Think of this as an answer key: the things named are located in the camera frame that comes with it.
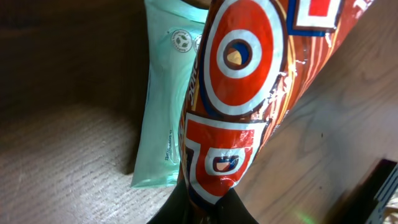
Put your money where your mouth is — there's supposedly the mint green wipes pack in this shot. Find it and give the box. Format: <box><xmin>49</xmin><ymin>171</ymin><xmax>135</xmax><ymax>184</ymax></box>
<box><xmin>131</xmin><ymin>0</ymin><xmax>208</xmax><ymax>188</ymax></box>

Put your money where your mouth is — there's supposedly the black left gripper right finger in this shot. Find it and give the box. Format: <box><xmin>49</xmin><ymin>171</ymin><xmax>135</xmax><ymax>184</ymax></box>
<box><xmin>215</xmin><ymin>189</ymin><xmax>258</xmax><ymax>224</ymax></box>

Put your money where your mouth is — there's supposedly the red brown chocolate bar wrapper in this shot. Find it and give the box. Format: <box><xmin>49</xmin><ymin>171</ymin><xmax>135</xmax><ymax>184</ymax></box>
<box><xmin>178</xmin><ymin>0</ymin><xmax>371</xmax><ymax>212</ymax></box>

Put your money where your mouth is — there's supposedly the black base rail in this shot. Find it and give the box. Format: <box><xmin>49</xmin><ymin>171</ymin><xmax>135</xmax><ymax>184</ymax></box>
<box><xmin>325</xmin><ymin>159</ymin><xmax>397</xmax><ymax>224</ymax></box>

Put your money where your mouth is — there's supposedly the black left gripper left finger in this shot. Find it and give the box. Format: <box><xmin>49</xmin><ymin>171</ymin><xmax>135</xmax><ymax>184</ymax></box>
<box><xmin>147</xmin><ymin>180</ymin><xmax>201</xmax><ymax>224</ymax></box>

